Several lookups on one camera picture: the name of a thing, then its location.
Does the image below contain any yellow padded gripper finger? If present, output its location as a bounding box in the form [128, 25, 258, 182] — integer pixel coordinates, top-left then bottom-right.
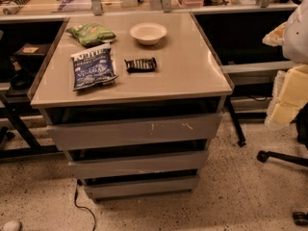
[265, 64, 308, 125]

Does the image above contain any grey top drawer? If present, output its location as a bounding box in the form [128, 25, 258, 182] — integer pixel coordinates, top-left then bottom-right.
[47, 114, 221, 150]

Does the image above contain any grey drawer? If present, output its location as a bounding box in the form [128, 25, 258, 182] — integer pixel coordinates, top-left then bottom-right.
[84, 175, 199, 199]
[68, 150, 208, 179]
[47, 114, 221, 150]

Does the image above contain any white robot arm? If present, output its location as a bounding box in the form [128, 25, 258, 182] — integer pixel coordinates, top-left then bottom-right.
[262, 0, 308, 128]

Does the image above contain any grey middle drawer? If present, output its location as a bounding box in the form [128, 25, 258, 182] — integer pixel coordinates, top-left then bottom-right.
[68, 150, 208, 179]

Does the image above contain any grey drawer cabinet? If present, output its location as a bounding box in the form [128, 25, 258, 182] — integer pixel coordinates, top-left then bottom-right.
[27, 12, 235, 204]

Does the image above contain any grey bottom drawer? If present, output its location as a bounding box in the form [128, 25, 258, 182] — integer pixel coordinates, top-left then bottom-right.
[84, 175, 199, 199]

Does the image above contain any black office chair base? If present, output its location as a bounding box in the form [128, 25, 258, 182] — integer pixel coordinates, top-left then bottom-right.
[257, 104, 308, 167]

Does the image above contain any black desk leg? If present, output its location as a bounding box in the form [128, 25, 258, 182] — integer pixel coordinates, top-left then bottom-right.
[225, 96, 246, 147]

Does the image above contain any black caster wheel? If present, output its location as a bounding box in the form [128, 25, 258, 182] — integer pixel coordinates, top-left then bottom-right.
[293, 212, 308, 226]

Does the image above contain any black striped snack bar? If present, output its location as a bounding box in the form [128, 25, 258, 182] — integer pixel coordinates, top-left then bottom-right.
[125, 58, 157, 73]

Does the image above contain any white bowl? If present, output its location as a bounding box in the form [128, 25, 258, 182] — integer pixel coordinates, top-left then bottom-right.
[130, 23, 167, 45]

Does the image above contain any blue kettle chips bag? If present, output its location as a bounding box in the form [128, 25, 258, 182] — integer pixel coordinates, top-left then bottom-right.
[70, 43, 117, 91]

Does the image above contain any green chips bag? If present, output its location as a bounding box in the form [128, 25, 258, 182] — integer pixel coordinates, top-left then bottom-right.
[66, 23, 116, 47]

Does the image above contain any black box with label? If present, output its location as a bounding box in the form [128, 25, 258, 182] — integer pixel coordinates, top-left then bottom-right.
[13, 43, 51, 64]

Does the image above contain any dark bottle under desk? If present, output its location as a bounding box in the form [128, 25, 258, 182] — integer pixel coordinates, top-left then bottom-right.
[10, 57, 33, 90]

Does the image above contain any white object on floor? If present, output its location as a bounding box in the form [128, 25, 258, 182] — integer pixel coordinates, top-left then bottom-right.
[0, 220, 21, 231]

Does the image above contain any black floor cable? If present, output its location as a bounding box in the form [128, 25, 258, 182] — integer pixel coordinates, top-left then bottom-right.
[73, 183, 97, 231]

